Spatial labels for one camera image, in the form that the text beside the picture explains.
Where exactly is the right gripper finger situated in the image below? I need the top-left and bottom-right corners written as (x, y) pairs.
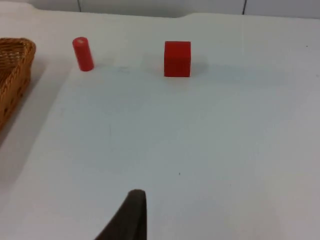
top-left (94, 189), bottom-right (148, 240)

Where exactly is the pale brown wicker basket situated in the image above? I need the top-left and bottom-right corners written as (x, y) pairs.
top-left (0, 37), bottom-right (37, 131)

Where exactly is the red cylinder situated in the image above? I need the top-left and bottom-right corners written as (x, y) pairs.
top-left (72, 36), bottom-right (95, 72)

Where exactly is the red cube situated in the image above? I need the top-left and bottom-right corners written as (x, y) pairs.
top-left (163, 40), bottom-right (192, 78)

